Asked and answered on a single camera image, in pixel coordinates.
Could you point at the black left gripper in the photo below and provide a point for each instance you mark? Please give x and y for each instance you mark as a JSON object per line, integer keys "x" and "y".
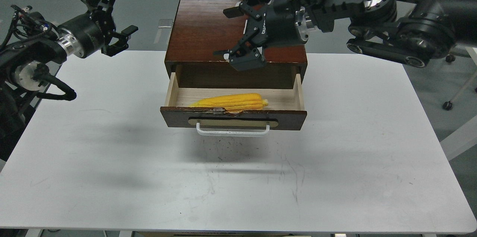
{"x": 94, "y": 30}

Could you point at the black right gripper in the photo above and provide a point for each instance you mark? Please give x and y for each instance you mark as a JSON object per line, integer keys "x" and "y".
{"x": 265, "y": 27}

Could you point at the yellow corn cob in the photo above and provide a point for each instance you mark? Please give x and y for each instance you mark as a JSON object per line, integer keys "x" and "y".
{"x": 234, "y": 103}

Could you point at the wooden drawer with white handle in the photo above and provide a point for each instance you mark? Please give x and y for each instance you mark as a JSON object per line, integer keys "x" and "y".
{"x": 285, "y": 109}

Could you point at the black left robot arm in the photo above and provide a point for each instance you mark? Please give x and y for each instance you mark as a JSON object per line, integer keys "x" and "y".
{"x": 32, "y": 42}

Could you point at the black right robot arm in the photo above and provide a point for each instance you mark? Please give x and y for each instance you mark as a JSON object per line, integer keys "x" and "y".
{"x": 410, "y": 32}

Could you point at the dark wooden cabinet box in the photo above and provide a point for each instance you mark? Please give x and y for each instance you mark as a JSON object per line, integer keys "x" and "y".
{"x": 200, "y": 28}

